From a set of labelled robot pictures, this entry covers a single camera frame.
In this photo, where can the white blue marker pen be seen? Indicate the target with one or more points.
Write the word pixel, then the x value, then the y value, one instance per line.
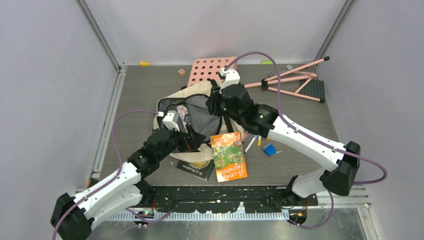
pixel 249 145

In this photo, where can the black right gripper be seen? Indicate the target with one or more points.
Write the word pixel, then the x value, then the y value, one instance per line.
pixel 213 103

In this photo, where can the beige canvas backpack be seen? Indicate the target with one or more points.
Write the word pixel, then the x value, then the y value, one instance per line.
pixel 194 99

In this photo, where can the black moon and sixpence book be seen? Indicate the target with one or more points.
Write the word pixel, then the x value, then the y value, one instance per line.
pixel 200 170

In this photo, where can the orange treehouse book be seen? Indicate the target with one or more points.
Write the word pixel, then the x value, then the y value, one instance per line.
pixel 228 156

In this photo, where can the yellow block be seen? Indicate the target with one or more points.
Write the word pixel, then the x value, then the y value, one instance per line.
pixel 144 64

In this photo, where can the floral little women book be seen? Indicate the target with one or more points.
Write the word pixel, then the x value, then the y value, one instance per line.
pixel 184 116

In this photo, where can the pink folding tripod stand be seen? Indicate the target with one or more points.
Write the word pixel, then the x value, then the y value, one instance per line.
pixel 296 74

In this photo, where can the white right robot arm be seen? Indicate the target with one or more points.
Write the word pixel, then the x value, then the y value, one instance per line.
pixel 339 163

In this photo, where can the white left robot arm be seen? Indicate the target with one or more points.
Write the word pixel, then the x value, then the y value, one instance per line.
pixel 75 217

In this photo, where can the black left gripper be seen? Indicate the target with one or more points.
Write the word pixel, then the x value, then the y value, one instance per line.
pixel 193 139

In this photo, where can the pink perforated music stand tray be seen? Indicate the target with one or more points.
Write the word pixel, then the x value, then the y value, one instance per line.
pixel 204 69

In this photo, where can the green block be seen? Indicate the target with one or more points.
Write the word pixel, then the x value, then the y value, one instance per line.
pixel 266 62

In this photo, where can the blue eraser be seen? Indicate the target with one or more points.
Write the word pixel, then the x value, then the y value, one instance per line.
pixel 269 150

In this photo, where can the small wooden cube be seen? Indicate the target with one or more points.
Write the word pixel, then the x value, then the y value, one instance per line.
pixel 182 73

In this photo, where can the grey lego strip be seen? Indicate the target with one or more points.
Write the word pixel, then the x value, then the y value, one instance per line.
pixel 282 70

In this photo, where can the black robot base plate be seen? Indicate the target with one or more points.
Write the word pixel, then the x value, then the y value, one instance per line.
pixel 222 199

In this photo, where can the dark grey lego baseplate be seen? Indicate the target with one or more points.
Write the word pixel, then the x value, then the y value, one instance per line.
pixel 314 88

